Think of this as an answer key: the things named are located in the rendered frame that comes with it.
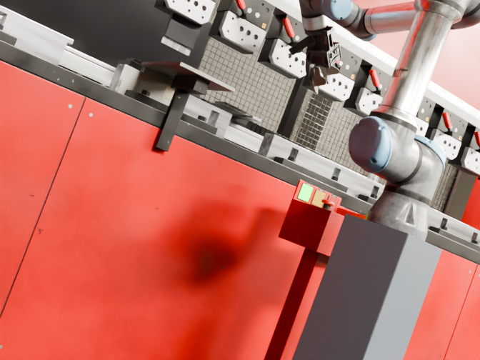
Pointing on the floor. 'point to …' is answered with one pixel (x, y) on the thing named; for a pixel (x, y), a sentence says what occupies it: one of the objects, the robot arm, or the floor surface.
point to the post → (298, 92)
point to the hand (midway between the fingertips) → (320, 85)
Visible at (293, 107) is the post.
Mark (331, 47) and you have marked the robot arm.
